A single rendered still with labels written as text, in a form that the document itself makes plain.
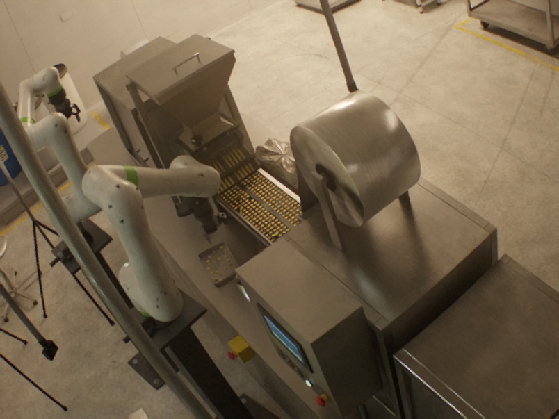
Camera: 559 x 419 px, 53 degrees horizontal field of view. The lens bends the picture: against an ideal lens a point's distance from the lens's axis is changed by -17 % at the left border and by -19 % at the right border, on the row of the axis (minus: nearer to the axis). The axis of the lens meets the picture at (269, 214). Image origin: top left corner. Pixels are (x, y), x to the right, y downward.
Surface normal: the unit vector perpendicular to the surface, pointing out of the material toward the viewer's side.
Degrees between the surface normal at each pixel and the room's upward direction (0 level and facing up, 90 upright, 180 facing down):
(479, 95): 0
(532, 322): 0
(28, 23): 90
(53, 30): 90
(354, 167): 59
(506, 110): 0
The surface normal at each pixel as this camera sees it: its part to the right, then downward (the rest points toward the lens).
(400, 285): -0.29, -0.72
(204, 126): 0.52, 0.44
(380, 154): 0.30, 0.00
